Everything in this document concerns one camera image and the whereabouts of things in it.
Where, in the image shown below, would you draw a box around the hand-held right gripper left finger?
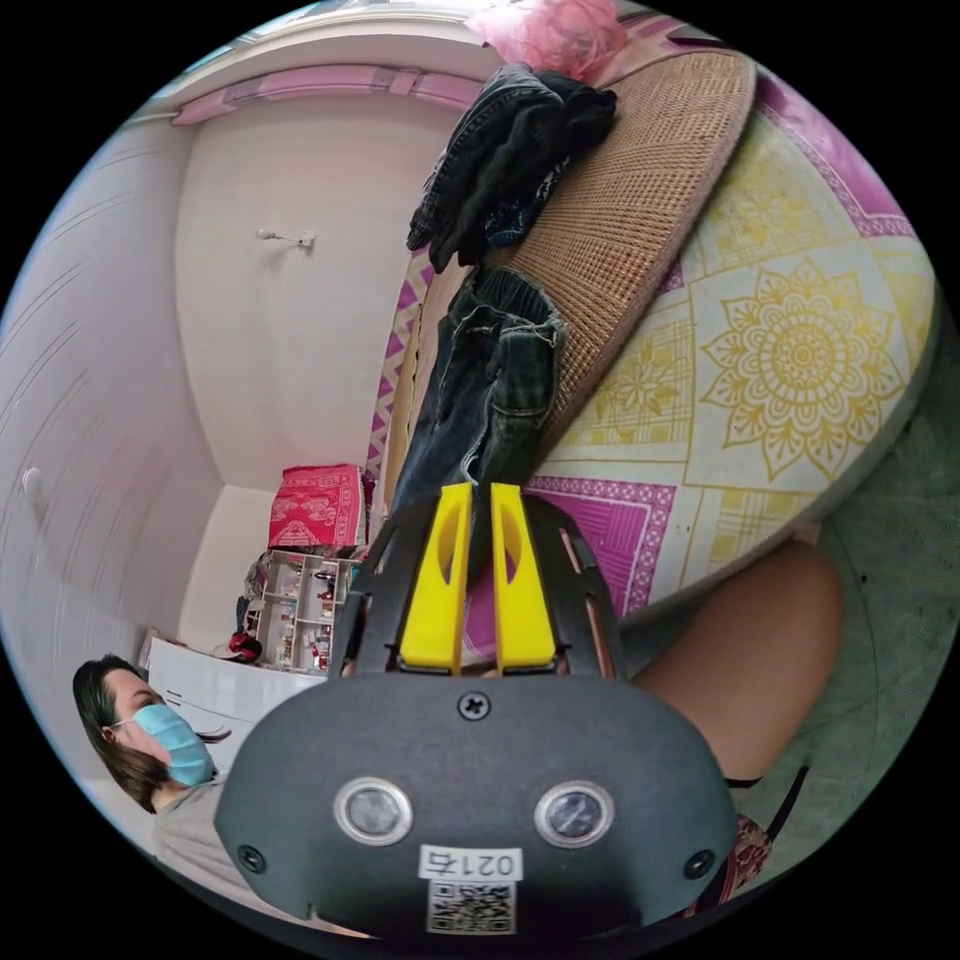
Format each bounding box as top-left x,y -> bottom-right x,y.
398,482 -> 475,675

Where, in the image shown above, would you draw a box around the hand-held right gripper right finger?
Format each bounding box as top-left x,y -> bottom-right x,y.
490,482 -> 557,674

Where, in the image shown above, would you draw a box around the blue jeans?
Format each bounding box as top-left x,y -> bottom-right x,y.
392,267 -> 568,519

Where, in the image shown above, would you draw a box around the white shelf with red cloth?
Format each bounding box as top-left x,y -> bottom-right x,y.
233,463 -> 376,676

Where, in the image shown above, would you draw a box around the person's body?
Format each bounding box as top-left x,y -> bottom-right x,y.
71,541 -> 847,930

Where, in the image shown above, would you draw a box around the white cupboard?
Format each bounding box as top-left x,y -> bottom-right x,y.
139,634 -> 331,759

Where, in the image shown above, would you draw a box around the bed with woven mat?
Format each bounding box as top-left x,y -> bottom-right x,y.
365,16 -> 942,655

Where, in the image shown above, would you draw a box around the pile of clothes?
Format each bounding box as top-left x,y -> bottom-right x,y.
406,64 -> 619,274

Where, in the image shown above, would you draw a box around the pink plastic bag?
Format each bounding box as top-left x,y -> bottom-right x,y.
464,0 -> 630,80

